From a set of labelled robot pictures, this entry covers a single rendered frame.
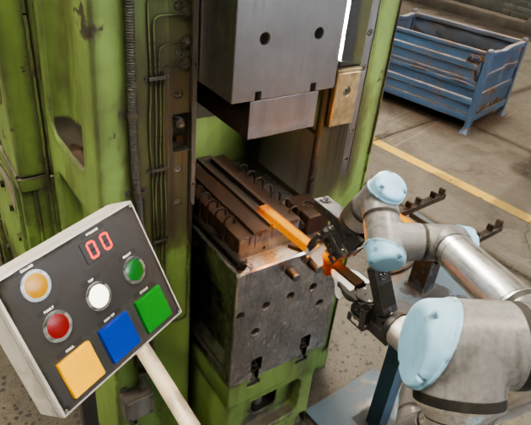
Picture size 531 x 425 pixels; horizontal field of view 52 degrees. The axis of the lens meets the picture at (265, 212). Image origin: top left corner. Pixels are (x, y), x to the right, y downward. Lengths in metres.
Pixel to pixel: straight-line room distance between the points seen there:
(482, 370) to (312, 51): 0.84
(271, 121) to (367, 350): 1.53
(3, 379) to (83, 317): 1.42
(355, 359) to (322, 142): 1.19
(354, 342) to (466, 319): 1.91
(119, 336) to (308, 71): 0.73
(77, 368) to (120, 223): 0.29
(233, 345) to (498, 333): 1.00
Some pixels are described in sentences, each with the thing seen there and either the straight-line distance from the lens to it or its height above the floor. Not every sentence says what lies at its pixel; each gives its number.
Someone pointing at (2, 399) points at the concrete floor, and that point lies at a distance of 2.44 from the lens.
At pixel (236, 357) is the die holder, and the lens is 1.66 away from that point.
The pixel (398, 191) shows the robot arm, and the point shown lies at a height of 1.30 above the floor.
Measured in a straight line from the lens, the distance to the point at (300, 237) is 1.42.
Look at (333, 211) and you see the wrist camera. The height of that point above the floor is 1.16.
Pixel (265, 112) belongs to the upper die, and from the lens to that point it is 1.30.
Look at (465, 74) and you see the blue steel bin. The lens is 4.97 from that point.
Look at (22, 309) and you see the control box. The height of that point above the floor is 1.14.
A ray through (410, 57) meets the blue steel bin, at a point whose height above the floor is 0.46.
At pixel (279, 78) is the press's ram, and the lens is 1.29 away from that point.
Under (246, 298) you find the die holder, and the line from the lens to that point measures 1.51.
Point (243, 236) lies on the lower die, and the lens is 1.46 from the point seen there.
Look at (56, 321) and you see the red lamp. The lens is 1.07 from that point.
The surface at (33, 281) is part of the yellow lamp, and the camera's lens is 1.05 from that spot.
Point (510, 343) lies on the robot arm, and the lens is 0.74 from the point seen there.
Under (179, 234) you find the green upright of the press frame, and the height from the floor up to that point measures 0.94.
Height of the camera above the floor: 1.83
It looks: 33 degrees down
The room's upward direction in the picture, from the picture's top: 6 degrees clockwise
